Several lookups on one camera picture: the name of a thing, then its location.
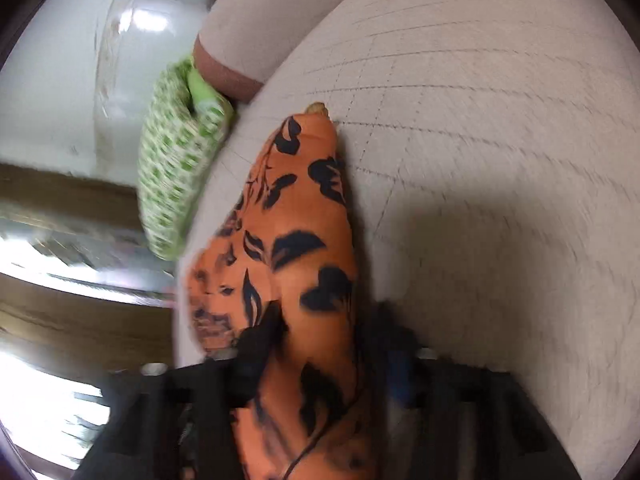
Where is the brown wooden board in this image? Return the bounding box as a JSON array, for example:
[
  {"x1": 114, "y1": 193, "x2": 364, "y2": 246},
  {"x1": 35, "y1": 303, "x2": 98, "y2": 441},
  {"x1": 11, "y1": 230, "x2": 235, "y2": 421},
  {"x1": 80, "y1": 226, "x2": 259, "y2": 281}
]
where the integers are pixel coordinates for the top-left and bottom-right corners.
[{"x1": 0, "y1": 162, "x2": 176, "y2": 376}]

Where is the beige quilted mattress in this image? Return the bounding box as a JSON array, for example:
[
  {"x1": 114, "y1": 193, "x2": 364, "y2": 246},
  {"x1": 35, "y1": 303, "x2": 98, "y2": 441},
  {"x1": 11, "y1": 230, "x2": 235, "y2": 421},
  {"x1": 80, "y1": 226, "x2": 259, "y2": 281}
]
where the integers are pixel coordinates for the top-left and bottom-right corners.
[{"x1": 172, "y1": 0, "x2": 640, "y2": 480}]

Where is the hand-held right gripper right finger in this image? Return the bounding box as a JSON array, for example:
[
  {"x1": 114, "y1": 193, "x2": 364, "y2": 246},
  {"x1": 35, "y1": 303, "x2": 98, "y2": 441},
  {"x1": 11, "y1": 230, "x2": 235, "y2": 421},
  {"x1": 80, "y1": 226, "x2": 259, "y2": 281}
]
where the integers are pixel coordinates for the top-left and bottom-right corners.
[{"x1": 364, "y1": 304, "x2": 583, "y2": 480}]

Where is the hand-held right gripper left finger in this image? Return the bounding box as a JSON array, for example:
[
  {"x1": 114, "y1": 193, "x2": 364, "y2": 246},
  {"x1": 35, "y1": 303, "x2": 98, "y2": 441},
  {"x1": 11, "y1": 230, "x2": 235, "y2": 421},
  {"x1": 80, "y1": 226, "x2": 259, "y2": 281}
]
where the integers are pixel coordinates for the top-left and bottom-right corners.
[{"x1": 75, "y1": 305, "x2": 289, "y2": 480}]

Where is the beige cushion with brown edge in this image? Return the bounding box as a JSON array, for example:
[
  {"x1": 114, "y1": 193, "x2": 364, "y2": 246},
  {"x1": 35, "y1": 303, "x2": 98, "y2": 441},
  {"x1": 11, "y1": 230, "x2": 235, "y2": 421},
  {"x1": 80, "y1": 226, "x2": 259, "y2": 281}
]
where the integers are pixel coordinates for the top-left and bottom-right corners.
[{"x1": 192, "y1": 0, "x2": 391, "y2": 103}]

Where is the orange black floral cloth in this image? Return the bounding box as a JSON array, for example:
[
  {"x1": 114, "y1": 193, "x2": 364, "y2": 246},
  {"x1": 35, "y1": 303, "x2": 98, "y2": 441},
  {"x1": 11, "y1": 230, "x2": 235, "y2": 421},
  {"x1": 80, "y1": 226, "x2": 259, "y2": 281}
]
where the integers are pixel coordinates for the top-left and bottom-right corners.
[{"x1": 185, "y1": 114, "x2": 386, "y2": 480}]

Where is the green white patterned cloth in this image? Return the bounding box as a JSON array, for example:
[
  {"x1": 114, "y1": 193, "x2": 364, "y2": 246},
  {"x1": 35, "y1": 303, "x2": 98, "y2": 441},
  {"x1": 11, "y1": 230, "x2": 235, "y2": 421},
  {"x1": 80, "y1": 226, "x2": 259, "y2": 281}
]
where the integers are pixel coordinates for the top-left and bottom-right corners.
[{"x1": 137, "y1": 55, "x2": 236, "y2": 261}]

